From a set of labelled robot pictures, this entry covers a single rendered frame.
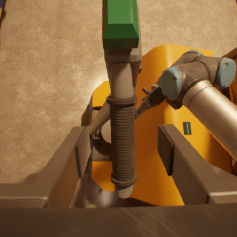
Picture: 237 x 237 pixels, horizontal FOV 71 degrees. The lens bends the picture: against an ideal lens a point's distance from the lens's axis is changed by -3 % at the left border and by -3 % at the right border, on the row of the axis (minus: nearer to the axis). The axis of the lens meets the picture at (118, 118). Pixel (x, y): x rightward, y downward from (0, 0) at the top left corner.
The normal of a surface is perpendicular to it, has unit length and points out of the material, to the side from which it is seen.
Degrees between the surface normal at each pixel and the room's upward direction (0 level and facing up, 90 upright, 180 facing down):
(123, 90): 27
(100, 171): 22
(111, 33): 47
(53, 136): 0
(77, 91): 0
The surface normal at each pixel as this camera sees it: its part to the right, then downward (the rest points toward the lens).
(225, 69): 0.48, 0.35
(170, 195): -0.50, -0.17
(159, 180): -0.80, -0.11
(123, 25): 0.00, 0.55
